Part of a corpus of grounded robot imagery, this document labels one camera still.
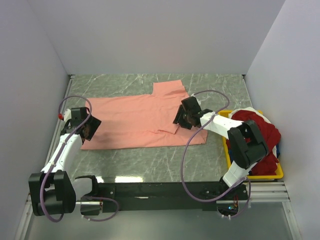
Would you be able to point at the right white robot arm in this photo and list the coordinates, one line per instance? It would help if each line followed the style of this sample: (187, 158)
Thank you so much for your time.
(246, 141)

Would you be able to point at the blue t shirt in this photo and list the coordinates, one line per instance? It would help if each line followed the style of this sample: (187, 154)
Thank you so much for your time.
(278, 153)

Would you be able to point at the red t shirt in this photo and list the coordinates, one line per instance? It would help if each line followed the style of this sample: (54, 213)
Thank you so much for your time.
(270, 137)

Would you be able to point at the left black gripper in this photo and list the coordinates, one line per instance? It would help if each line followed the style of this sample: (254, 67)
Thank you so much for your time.
(95, 123)

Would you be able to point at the yellow plastic bin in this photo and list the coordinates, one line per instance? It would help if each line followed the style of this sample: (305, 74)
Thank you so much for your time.
(280, 173)

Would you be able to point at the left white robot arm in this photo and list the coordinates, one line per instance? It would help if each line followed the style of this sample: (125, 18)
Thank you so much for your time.
(51, 190)

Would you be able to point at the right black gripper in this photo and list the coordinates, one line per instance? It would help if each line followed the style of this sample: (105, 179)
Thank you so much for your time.
(178, 119)

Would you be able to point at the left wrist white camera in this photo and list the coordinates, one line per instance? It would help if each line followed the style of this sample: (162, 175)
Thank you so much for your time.
(67, 115)

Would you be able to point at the black base beam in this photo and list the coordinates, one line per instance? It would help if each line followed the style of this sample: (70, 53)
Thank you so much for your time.
(148, 196)

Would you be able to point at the pink t shirt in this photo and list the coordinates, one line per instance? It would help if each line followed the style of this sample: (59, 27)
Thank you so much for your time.
(142, 121)

